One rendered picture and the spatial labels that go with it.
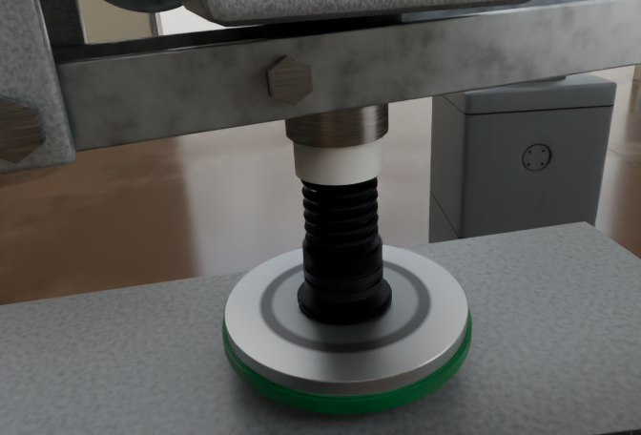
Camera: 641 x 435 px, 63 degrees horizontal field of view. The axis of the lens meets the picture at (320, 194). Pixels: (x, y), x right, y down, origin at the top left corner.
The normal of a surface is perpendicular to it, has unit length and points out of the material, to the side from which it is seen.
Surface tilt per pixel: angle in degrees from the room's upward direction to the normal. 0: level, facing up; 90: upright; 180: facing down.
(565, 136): 90
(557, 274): 0
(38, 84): 90
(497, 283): 0
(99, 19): 90
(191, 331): 0
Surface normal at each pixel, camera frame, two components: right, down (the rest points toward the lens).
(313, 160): -0.55, 0.34
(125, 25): 0.04, 0.37
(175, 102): 0.29, 0.35
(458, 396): -0.06, -0.92
